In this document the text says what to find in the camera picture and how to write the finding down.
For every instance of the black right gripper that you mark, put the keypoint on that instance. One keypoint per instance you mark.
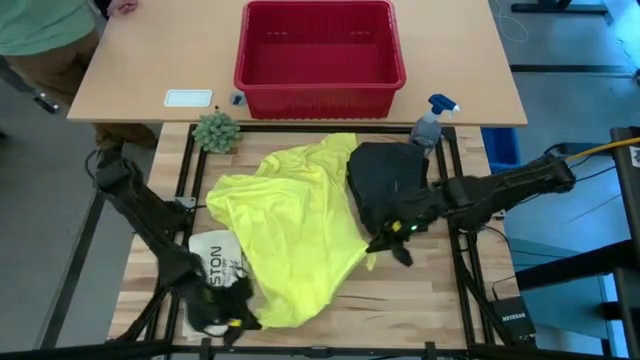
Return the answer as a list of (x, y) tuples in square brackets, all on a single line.
[(415, 212)]

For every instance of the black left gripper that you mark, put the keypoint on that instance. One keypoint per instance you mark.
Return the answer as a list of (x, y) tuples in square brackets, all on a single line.
[(220, 302)]

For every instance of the dark denim jeans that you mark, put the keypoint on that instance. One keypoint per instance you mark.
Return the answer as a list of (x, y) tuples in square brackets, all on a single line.
[(372, 215)]

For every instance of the black t-shirt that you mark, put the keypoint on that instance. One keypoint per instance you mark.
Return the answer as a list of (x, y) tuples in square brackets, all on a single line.
[(385, 170)]

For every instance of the yellow shirt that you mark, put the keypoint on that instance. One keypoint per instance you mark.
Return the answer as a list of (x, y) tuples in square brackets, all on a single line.
[(295, 225)]

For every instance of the red plastic laundry basket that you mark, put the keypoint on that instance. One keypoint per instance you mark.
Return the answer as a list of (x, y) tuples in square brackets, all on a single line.
[(320, 65)]

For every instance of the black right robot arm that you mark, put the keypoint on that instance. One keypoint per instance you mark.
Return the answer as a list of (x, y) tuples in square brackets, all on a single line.
[(510, 185)]

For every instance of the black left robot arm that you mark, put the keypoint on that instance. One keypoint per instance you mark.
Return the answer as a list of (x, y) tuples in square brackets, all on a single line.
[(145, 215)]

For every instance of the white Houston tote bag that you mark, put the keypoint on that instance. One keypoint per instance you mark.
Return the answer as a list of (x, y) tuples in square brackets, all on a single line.
[(217, 255)]

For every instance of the blue-capped spray bottle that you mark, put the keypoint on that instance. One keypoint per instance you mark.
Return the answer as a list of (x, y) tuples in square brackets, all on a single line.
[(425, 132)]

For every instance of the blue plastic bin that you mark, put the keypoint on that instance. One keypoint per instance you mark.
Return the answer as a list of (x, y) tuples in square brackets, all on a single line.
[(500, 147)]

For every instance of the long black floor bar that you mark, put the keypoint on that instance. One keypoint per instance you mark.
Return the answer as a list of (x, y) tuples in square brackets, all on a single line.
[(65, 300)]

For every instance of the green succulent plant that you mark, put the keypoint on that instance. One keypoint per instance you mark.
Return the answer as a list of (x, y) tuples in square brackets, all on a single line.
[(216, 132)]

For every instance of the small grey object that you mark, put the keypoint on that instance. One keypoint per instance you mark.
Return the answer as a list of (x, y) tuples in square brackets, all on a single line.
[(238, 99)]

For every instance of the white rectangular tray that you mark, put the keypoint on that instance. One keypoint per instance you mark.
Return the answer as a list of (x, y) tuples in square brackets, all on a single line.
[(188, 98)]

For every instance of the black table foot bar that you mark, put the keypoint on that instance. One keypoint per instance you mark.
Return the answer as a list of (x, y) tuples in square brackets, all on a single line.
[(570, 68)]

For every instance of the black stand base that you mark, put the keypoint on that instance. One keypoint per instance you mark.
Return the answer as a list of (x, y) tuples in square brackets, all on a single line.
[(555, 7)]

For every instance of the black tripod stand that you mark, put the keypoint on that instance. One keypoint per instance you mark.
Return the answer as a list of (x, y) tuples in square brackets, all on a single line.
[(45, 102)]

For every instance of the person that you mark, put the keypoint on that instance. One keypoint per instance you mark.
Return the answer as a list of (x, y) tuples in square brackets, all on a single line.
[(40, 30)]

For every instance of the black aluminium table frame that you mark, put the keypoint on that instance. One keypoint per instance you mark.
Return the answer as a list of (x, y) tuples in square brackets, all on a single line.
[(320, 351)]

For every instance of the black Netgear network switch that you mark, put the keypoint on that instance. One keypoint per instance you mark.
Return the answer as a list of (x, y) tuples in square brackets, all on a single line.
[(514, 320)]

